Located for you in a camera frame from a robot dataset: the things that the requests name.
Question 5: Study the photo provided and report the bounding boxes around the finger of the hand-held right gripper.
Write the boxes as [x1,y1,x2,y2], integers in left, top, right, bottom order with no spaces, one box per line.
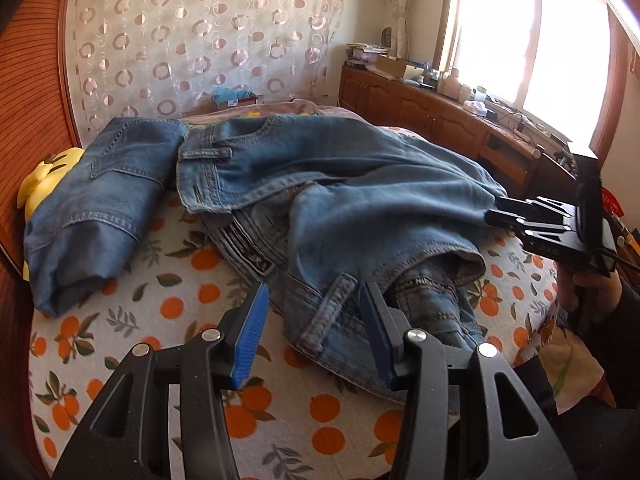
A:
[485,195,576,229]
[520,225,581,256]

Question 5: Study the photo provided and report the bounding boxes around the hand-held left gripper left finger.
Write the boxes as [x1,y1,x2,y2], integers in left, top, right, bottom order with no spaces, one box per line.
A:
[50,280,271,480]

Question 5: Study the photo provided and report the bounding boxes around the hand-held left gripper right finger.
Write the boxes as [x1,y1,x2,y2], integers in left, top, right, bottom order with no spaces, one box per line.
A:
[357,282,578,480]

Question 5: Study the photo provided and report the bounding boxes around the embroidered pocket blue jeans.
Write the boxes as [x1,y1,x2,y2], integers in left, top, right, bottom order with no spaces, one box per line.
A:
[200,205,486,361]

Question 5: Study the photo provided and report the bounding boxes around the blue denim jeans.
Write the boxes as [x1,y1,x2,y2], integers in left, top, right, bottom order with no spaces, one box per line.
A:
[22,117,191,317]
[177,114,508,411]

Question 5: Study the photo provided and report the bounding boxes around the person's right hand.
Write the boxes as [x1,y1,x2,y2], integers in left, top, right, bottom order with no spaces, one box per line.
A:
[572,269,625,322]

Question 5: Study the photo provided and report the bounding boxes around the red paper decoration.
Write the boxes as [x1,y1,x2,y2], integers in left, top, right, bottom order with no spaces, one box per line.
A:
[599,187,625,221]

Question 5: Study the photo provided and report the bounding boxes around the orange print bed sheet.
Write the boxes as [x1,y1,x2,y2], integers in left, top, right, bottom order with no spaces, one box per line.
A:
[27,195,561,480]

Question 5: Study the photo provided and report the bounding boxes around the wooden window cabinet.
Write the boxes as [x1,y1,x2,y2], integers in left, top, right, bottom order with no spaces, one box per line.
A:
[339,60,626,231]

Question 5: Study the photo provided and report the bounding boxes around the open cardboard box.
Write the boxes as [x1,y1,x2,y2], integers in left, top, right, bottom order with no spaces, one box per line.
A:
[375,54,423,81]

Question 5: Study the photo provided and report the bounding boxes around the window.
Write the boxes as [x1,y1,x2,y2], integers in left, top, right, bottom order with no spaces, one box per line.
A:
[435,0,631,161]

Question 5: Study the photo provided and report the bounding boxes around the folded blue denim jeans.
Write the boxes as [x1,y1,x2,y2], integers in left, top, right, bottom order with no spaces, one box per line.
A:
[22,117,191,317]

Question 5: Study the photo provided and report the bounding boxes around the person's black clothing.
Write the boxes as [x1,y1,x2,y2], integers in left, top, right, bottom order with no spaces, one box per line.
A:
[510,360,640,480]

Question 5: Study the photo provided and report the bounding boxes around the stack of papers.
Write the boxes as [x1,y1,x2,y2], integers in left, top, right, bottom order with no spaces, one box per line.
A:
[345,44,393,63]

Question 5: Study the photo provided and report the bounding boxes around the small cardboard box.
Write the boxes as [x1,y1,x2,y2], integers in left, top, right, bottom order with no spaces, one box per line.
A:
[212,91,263,111]

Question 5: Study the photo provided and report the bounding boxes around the beige tied window curtain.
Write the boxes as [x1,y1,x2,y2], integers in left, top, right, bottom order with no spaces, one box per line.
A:
[385,0,458,51]

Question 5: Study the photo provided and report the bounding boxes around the yellow plush toy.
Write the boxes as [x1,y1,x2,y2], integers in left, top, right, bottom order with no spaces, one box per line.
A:
[16,147,83,281]

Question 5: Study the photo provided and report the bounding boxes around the circle pattern sheer curtain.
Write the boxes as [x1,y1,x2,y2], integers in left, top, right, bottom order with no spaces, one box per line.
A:
[70,0,346,136]

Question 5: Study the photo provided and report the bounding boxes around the wooden louvered wardrobe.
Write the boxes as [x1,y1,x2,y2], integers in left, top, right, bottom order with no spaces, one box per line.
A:
[0,0,86,480]

